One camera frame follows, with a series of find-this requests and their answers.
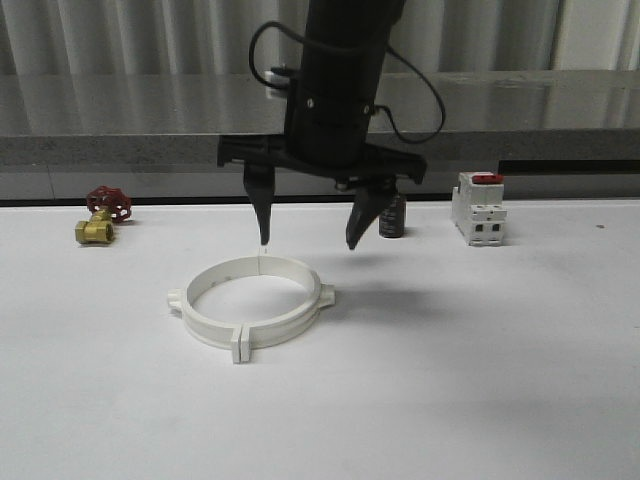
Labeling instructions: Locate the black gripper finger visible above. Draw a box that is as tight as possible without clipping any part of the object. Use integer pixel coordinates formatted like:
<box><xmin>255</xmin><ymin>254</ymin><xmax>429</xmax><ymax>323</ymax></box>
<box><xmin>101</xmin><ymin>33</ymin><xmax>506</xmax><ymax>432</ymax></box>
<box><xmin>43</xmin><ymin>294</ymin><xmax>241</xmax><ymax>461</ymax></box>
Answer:
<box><xmin>346</xmin><ymin>181</ymin><xmax>395</xmax><ymax>250</ymax></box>
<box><xmin>243</xmin><ymin>164</ymin><xmax>275</xmax><ymax>245</ymax></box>

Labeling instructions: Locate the brass valve red handwheel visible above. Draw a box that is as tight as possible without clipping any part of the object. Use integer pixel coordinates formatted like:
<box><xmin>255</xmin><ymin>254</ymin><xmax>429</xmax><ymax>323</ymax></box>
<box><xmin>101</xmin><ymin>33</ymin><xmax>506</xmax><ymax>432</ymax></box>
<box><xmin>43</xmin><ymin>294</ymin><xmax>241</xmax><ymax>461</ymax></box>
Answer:
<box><xmin>74</xmin><ymin>186</ymin><xmax>132</xmax><ymax>244</ymax></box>

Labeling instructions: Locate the white half pipe clamp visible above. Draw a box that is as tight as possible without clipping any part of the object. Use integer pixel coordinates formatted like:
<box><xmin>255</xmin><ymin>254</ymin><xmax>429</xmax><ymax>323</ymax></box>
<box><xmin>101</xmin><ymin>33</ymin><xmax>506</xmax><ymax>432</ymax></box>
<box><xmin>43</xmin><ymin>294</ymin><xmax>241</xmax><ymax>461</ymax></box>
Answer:
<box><xmin>236</xmin><ymin>255</ymin><xmax>336</xmax><ymax>363</ymax></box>
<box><xmin>167</xmin><ymin>256</ymin><xmax>270</xmax><ymax>363</ymax></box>

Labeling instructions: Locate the black cylindrical capacitor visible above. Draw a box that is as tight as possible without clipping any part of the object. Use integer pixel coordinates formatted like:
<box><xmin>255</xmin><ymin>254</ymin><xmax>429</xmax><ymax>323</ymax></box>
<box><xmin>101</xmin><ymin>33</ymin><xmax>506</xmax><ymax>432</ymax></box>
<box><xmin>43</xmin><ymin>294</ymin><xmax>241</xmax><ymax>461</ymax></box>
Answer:
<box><xmin>378</xmin><ymin>193</ymin><xmax>407</xmax><ymax>239</ymax></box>

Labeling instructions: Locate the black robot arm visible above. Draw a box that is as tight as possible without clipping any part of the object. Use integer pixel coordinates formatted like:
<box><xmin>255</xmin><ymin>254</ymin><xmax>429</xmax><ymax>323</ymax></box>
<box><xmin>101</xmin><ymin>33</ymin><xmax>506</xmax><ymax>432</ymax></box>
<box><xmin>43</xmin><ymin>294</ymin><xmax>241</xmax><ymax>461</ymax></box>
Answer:
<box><xmin>217</xmin><ymin>1</ymin><xmax>426</xmax><ymax>248</ymax></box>

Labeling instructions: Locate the grey stone ledge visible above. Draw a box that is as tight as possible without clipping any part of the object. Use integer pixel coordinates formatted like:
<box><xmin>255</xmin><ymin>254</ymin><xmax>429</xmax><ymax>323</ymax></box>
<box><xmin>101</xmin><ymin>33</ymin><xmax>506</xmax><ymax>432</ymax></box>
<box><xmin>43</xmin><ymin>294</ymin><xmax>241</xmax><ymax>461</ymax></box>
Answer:
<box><xmin>1</xmin><ymin>71</ymin><xmax>639</xmax><ymax>170</ymax></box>

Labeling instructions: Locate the black cable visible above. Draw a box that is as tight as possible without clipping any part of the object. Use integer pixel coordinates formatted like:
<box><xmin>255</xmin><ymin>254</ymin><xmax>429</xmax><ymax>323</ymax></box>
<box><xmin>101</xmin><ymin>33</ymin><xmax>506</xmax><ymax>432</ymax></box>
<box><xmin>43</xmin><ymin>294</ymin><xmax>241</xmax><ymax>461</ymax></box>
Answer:
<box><xmin>248</xmin><ymin>20</ymin><xmax>446</xmax><ymax>145</ymax></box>

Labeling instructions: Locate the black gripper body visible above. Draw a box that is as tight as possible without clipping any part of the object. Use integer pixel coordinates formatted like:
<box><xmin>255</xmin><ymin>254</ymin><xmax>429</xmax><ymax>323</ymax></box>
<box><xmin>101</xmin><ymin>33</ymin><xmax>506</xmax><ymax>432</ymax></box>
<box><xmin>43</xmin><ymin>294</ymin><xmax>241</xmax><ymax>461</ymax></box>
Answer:
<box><xmin>217</xmin><ymin>69</ymin><xmax>426</xmax><ymax>189</ymax></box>

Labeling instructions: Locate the white circuit breaker red switch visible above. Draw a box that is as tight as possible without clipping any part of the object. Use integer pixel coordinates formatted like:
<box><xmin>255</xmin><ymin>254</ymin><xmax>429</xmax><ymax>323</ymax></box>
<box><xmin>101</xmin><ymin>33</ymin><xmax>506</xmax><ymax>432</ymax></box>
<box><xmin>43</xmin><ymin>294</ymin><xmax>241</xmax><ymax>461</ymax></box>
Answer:
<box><xmin>451</xmin><ymin>172</ymin><xmax>507</xmax><ymax>246</ymax></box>

